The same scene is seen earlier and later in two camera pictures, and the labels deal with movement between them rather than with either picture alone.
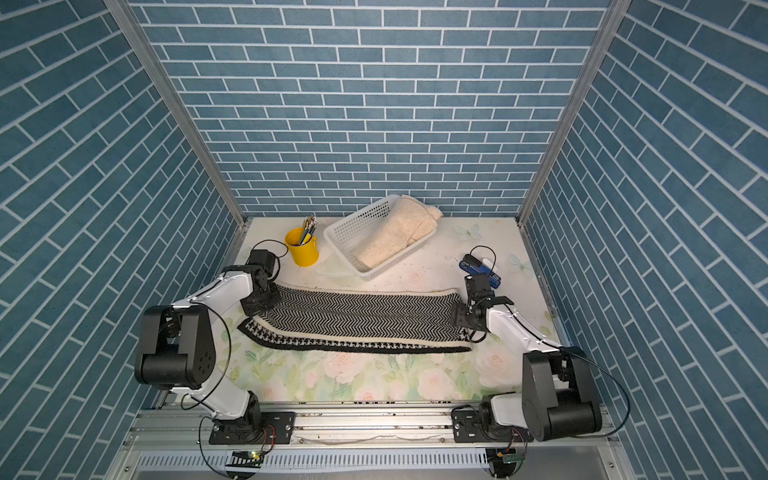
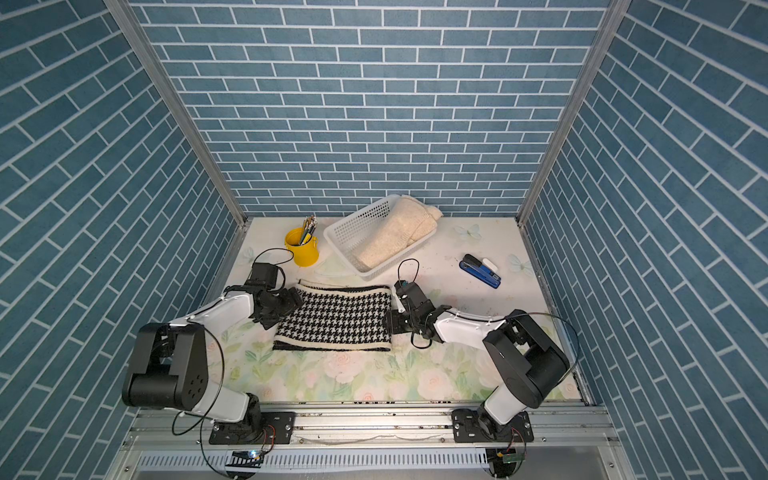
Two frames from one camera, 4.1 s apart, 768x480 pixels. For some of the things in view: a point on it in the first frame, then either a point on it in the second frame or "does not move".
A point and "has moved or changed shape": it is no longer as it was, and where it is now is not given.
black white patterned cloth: (361, 319) has moved or changed shape
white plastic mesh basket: (347, 234) does not move
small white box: (489, 264) does not move
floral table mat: (493, 367) does not move
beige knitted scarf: (405, 221) does not move
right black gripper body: (463, 314) -> (403, 322)
